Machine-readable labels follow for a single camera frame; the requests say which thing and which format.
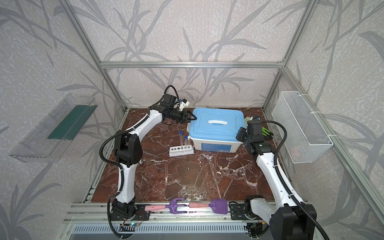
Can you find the white wire mesh basket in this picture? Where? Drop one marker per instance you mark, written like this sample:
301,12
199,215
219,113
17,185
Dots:
307,139

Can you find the white test tube rack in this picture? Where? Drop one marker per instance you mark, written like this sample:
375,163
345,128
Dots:
181,151

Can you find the purple garden fork pink handle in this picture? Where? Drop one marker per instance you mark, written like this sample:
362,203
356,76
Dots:
172,206

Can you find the purple garden spade pink handle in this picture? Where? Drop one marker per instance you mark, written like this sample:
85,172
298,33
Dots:
218,206

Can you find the blue plastic bin lid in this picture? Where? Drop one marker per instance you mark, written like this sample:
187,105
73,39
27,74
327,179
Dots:
216,124

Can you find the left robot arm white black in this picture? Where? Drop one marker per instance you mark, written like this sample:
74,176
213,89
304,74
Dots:
128,149

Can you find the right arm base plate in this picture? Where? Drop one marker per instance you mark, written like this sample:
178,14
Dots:
242,211

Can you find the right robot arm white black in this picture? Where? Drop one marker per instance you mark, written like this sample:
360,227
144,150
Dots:
290,218

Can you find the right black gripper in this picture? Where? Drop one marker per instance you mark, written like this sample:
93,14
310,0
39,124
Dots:
263,133

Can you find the green black work glove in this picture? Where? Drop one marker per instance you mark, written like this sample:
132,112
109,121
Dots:
266,133

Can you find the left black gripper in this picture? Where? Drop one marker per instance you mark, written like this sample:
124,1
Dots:
184,115

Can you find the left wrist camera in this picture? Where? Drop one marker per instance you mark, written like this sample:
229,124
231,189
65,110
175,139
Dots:
183,104

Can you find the white plastic storage bin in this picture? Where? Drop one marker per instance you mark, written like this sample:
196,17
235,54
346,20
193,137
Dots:
216,146

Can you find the green mat in shelf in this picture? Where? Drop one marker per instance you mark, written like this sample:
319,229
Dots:
69,127

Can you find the clear acrylic wall shelf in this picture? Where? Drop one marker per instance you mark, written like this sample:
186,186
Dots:
36,147

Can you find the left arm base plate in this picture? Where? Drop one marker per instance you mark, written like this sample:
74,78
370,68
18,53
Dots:
139,214

